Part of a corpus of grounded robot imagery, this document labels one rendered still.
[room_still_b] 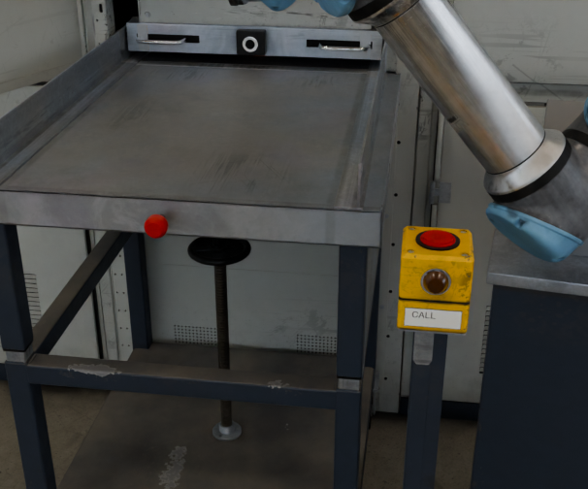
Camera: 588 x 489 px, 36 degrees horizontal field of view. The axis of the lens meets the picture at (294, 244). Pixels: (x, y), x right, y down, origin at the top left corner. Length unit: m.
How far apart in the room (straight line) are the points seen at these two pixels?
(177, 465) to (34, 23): 0.92
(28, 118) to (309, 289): 0.83
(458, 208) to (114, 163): 0.82
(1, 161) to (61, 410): 1.00
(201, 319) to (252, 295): 0.15
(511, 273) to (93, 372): 0.67
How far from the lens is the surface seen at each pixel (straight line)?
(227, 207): 1.25
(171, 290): 2.15
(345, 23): 1.89
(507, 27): 1.83
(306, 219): 1.24
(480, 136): 1.10
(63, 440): 2.22
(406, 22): 1.04
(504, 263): 1.32
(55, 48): 1.94
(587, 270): 1.34
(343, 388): 1.40
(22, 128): 1.51
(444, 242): 1.01
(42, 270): 2.21
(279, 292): 2.09
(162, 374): 1.46
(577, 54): 1.85
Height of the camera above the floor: 1.35
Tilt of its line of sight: 27 degrees down
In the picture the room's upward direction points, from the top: straight up
